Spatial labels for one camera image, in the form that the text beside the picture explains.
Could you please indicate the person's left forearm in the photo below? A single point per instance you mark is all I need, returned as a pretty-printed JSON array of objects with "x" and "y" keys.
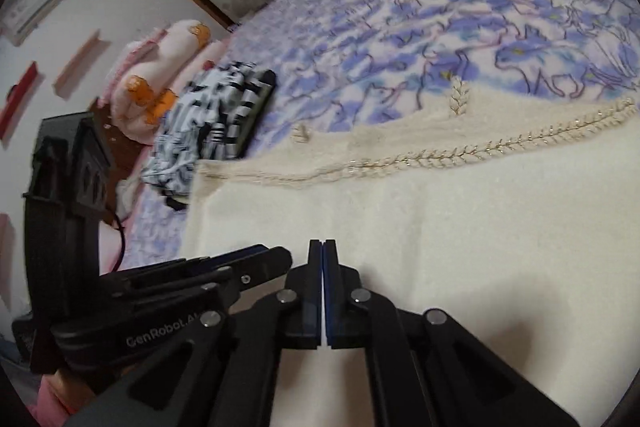
[{"x": 55, "y": 399}]

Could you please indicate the white fluffy coat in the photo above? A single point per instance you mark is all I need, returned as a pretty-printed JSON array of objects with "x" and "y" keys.
[{"x": 475, "y": 232}]

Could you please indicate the pink bear print quilt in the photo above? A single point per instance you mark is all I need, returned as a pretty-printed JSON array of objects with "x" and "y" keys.
[{"x": 165, "y": 52}]

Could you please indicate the wooden wall shelf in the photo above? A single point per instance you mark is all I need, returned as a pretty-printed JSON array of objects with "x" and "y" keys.
[{"x": 75, "y": 62}]

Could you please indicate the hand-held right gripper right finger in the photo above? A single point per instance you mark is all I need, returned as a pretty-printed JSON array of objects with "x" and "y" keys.
[{"x": 331, "y": 297}]

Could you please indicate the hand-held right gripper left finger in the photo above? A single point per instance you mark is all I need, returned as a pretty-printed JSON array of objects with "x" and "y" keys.
[{"x": 317, "y": 297}]

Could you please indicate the black and white folded garment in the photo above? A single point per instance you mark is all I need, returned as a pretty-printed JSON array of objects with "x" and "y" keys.
[{"x": 215, "y": 117}]

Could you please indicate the pink bed sheet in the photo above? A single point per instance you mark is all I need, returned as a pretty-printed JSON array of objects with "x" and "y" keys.
[{"x": 107, "y": 249}]

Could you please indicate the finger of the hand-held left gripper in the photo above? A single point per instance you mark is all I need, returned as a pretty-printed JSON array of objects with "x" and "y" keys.
[
  {"x": 200, "y": 264},
  {"x": 260, "y": 269}
]

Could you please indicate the red wall shelf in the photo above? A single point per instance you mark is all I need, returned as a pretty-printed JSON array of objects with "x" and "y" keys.
[{"x": 24, "y": 82}]

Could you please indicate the brown wooden headboard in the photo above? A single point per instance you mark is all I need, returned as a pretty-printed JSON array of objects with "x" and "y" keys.
[{"x": 117, "y": 142}]

